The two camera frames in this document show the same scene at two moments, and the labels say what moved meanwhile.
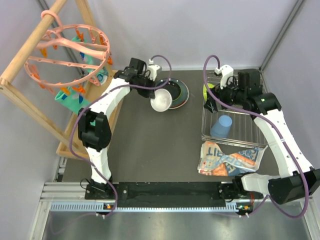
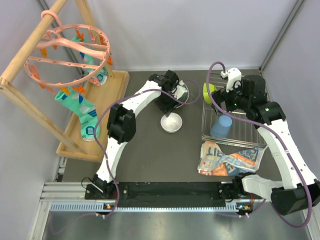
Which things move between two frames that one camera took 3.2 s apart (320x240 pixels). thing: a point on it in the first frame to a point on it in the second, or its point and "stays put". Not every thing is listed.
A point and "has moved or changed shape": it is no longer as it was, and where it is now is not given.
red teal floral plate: [181, 102] stays put
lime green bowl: [205, 90] stays put
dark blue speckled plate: [179, 91] stays put
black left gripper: [149, 93] to [168, 107]
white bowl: [162, 101] has moved or changed shape
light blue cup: [221, 128] stays put
